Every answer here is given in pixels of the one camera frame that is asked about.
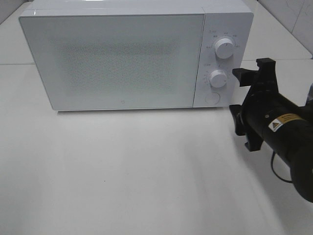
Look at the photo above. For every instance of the white microwave knob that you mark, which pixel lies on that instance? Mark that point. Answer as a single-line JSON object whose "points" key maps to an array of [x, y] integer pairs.
{"points": [[224, 47], [217, 78]]}

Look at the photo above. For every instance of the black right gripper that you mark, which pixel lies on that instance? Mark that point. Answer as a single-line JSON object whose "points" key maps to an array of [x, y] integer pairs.
{"points": [[266, 115]]}

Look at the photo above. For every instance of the white microwave oven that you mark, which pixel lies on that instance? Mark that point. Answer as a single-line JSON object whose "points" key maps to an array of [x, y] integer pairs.
{"points": [[230, 18]]}

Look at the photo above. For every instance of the round door release button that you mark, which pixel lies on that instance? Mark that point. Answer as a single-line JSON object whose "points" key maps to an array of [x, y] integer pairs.
{"points": [[212, 99]]}

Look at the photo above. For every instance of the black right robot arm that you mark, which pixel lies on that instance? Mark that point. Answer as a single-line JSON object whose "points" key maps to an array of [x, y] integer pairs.
{"points": [[301, 168]]}

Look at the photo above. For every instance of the white microwave door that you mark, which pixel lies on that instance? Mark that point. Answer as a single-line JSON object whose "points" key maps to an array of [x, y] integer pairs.
{"points": [[116, 62]]}

